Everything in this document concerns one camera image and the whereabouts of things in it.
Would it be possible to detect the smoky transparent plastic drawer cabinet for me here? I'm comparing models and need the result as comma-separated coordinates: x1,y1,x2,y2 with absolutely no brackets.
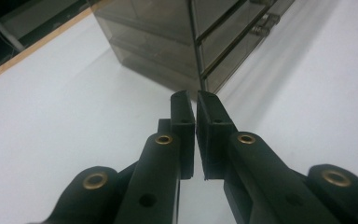
91,0,296,101

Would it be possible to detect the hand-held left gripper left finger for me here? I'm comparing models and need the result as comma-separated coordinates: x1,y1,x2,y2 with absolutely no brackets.
158,90,197,181

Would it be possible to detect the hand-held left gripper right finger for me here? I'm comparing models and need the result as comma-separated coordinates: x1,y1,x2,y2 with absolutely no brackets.
195,90,240,182

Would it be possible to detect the grey metal stand bar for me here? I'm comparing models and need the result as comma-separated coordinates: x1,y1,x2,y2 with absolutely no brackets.
0,3,25,52

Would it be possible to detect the grey board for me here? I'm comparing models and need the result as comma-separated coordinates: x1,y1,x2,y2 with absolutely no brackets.
0,0,83,40

